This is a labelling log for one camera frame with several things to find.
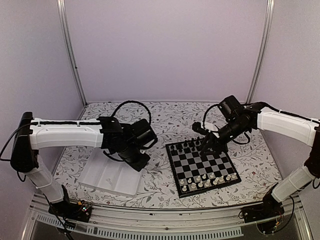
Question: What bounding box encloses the white plastic tray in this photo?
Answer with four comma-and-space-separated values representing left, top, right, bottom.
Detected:
78, 149, 144, 197

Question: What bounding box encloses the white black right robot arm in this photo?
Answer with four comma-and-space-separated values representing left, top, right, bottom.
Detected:
192, 95, 320, 218

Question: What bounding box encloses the left aluminium frame post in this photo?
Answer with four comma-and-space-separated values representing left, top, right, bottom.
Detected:
56, 0, 88, 107

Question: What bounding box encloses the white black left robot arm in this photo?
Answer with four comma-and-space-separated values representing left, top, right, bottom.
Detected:
9, 112, 158, 217

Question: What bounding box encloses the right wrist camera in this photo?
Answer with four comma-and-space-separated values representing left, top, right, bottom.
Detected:
191, 122, 219, 138

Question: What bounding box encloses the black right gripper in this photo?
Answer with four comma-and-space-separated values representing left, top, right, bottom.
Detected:
200, 118, 249, 156

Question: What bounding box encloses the aluminium front rail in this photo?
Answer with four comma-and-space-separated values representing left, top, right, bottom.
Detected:
21, 194, 313, 240

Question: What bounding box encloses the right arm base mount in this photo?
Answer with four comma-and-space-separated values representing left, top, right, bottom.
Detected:
238, 194, 285, 235

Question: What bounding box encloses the right aluminium frame post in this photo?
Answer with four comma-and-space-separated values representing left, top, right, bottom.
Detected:
245, 0, 275, 104

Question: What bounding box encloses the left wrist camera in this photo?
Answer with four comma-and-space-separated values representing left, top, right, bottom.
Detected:
140, 140, 158, 153

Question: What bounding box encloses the floral patterned table mat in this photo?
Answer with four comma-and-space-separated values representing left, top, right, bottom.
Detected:
54, 102, 282, 209

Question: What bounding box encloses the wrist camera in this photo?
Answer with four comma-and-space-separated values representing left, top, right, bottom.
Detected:
140, 140, 158, 153
191, 122, 219, 138

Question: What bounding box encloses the black white chessboard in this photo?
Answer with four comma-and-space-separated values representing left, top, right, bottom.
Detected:
165, 137, 242, 198

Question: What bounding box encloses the aluminium frame post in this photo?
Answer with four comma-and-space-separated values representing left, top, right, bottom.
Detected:
245, 0, 275, 104
56, 0, 88, 107

